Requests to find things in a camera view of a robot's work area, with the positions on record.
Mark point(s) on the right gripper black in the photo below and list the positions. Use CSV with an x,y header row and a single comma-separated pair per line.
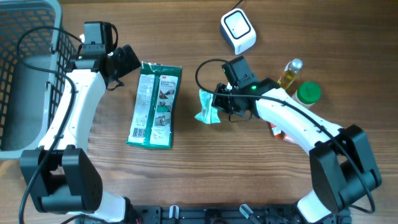
x,y
217,102

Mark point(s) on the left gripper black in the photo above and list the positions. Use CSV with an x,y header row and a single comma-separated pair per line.
x,y
125,66

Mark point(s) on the teal toothbrush package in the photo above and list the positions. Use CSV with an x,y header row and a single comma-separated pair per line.
x,y
208,114

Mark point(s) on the red white toothpaste box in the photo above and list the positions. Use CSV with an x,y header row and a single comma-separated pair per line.
x,y
276,132

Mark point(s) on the clear Vim dish soap bottle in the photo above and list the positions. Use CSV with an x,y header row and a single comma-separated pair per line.
x,y
290,73

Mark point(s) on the red white Kleenex tissue pack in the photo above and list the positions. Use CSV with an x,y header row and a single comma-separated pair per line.
x,y
287,138

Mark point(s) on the green lid white jar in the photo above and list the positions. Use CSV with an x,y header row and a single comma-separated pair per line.
x,y
307,94

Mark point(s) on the green white sponge package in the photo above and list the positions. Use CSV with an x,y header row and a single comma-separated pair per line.
x,y
152,120

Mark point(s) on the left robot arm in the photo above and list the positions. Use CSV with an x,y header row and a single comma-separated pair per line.
x,y
59,175

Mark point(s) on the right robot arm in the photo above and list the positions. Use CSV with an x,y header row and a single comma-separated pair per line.
x,y
342,163

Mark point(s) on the white barcode scanner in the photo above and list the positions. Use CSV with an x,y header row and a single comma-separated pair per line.
x,y
237,31

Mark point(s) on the grey plastic shopping basket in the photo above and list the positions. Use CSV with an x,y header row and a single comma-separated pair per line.
x,y
33,55

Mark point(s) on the black mounting rail base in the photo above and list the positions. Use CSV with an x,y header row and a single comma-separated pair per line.
x,y
269,214

